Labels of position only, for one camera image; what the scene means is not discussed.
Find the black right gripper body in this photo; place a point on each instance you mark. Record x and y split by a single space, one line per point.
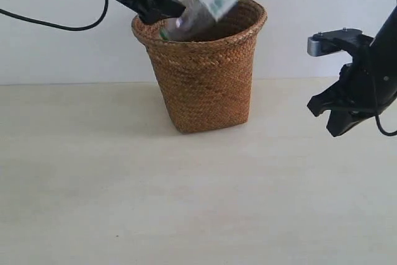
357 84

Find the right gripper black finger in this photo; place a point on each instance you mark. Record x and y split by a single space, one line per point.
341 120
333 99

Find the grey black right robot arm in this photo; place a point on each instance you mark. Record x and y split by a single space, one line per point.
386 69

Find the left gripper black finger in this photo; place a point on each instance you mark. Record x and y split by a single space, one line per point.
166 9
149 11

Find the woven brown wicker basket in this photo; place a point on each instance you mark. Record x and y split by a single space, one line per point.
206 82

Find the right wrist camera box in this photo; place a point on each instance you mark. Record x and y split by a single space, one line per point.
326 43

